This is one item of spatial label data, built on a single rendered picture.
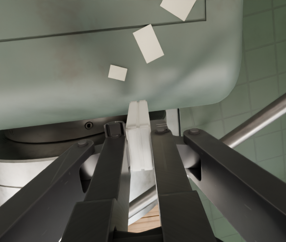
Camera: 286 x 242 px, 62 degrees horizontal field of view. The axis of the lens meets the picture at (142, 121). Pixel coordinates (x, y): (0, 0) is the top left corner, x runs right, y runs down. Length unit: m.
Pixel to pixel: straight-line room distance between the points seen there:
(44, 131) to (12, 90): 0.09
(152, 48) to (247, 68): 1.48
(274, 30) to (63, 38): 1.60
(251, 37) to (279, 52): 0.22
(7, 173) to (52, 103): 0.11
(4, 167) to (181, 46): 0.24
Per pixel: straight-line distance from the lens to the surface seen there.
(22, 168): 0.31
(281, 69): 1.81
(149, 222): 0.80
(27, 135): 0.35
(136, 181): 0.33
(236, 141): 0.20
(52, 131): 0.33
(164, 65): 0.24
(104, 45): 0.23
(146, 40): 0.23
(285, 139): 1.98
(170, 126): 1.02
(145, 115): 0.16
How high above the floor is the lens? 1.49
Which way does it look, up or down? 72 degrees down
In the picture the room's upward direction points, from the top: 164 degrees clockwise
